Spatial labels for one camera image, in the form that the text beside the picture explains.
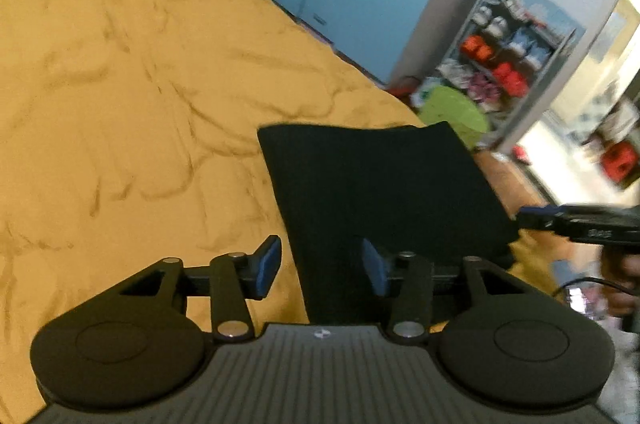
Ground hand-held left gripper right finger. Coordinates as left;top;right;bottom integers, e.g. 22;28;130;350
361;238;521;344

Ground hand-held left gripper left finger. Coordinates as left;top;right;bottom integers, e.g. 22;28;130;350
121;234;283;344

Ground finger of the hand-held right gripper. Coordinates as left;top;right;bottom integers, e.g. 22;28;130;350
515;204;568;233

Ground black pants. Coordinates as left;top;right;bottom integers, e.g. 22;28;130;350
257;122;521;325

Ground person's right hand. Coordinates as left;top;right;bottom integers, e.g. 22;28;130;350
602;249;640;321

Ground red plastic stool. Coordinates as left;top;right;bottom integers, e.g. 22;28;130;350
599;143;633;185

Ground green laundry basket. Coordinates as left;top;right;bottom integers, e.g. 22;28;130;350
419;86;489;151

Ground rows of colourful shoes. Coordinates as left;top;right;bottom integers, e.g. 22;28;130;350
435;0;561;115

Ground metal shoe rack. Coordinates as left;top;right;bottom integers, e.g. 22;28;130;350
429;0;578;147

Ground mustard yellow blanket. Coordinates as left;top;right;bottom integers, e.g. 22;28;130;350
0;0;568;424

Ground black cable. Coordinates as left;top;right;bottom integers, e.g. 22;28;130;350
554;276;640;302

